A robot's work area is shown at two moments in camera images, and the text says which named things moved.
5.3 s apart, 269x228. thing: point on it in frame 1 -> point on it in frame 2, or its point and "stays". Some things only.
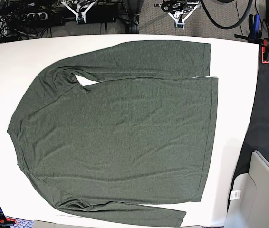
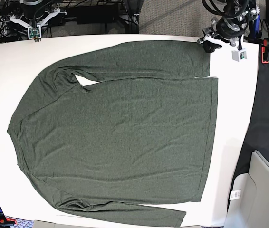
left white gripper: x=77 y=12 -> x=43 y=23
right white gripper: x=179 y=9 -> x=210 y=47
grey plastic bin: x=258 y=198 stays
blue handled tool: x=256 y=25 stays
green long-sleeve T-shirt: x=138 y=145 stays
